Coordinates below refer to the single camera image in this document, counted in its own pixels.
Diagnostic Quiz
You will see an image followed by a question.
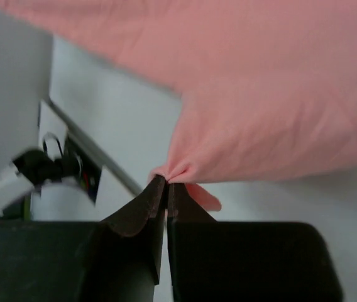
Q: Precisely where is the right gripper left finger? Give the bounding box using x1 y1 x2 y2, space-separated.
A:
78 176 166 301

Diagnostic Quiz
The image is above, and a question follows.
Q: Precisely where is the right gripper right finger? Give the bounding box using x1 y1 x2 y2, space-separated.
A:
168 184 344 301

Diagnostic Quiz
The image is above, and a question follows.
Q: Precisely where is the salmon pink t shirt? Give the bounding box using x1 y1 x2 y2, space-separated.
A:
0 1 357 210

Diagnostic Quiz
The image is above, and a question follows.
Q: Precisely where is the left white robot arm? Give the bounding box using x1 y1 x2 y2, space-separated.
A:
0 149 82 212

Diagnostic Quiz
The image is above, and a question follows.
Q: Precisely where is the aluminium table edge rail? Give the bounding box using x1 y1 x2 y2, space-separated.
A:
45 99 143 196

